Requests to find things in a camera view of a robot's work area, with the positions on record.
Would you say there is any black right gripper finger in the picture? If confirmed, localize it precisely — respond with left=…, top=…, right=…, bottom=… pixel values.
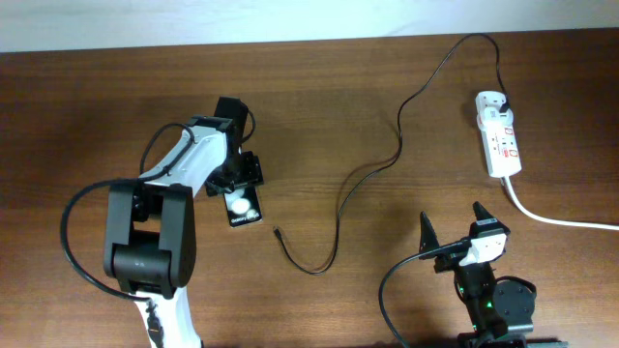
left=471, top=201, right=510, bottom=236
left=419, top=212, right=440, bottom=260

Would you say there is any black Galaxy smartphone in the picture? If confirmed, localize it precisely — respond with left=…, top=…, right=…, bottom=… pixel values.
left=223, top=187, right=263, bottom=228

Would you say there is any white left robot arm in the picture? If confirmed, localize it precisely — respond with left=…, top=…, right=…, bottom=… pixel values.
left=103, top=97, right=263, bottom=347

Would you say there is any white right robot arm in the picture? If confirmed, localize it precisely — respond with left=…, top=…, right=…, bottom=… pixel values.
left=420, top=202, right=537, bottom=347

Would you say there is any white USB charger plug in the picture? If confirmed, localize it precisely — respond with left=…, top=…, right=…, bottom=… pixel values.
left=475, top=91, right=514, bottom=131

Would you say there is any white power strip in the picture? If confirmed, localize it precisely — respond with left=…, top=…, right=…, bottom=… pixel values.
left=477, top=109, right=522, bottom=178

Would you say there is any white power strip cord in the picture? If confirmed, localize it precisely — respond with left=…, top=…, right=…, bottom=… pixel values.
left=501, top=175, right=619, bottom=232

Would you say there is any black USB charging cable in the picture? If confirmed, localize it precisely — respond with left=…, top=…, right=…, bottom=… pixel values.
left=273, top=33, right=511, bottom=276

